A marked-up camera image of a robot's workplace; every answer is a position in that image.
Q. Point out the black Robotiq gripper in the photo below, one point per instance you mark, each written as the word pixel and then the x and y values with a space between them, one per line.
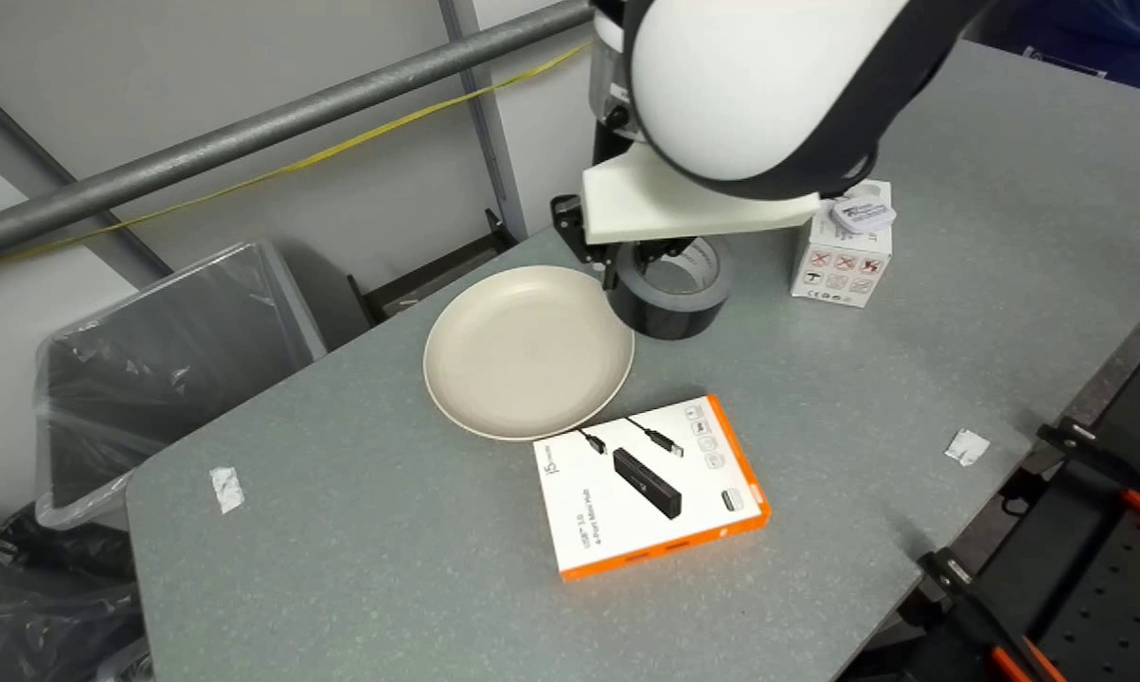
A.
pixel 574 226

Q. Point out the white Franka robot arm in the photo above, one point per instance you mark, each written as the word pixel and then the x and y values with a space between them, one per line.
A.
pixel 744 90

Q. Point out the cream round plate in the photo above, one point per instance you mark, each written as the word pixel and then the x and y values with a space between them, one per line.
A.
pixel 528 355

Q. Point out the white tape sticker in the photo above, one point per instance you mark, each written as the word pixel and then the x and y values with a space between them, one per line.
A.
pixel 229 489
pixel 967 448

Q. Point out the upright grey metal pole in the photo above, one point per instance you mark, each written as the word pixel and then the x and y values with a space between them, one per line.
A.
pixel 489 136

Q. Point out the dark chair base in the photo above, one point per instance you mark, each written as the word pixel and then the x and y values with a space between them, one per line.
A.
pixel 398 283

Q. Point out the small white printed carton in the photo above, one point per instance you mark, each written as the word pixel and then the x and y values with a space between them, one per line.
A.
pixel 843 259

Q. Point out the white and orange product box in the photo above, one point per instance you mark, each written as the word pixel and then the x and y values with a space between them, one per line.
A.
pixel 651 485

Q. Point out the long grey metal pole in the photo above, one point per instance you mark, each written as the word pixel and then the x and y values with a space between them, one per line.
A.
pixel 250 135

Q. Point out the grey bin with plastic liner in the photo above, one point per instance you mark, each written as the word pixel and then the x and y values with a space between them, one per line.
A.
pixel 166 365

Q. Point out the slanted grey metal strut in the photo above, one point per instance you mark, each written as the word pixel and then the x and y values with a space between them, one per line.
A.
pixel 62 190

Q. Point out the blue fabric object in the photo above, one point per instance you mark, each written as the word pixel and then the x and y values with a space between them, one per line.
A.
pixel 1085 30

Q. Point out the black and orange clamp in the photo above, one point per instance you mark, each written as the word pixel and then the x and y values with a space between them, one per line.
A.
pixel 1104 474
pixel 988 613

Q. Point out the black perforated board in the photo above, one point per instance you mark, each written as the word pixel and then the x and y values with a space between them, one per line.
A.
pixel 1118 570

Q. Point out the black plastic bag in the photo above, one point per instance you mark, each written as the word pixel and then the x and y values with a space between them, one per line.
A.
pixel 41 609

